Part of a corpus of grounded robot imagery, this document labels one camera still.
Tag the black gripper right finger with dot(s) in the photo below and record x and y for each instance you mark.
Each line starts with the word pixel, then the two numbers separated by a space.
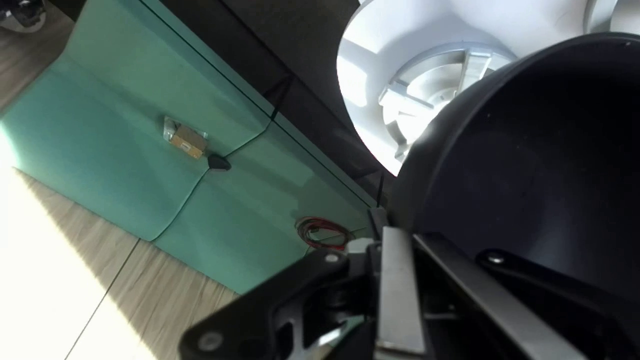
pixel 507 312

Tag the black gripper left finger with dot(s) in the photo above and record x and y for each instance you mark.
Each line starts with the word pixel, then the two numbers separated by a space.
pixel 287 312

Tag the black wok pan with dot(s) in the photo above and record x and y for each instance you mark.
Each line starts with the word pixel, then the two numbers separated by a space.
pixel 553 166

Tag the small brown box device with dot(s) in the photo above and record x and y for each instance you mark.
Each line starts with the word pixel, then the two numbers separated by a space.
pixel 186 139

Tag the green sofa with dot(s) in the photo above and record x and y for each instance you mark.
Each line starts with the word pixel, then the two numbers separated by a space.
pixel 132 147

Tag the white toy kitchen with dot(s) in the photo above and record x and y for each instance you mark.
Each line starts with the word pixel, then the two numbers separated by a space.
pixel 406 86

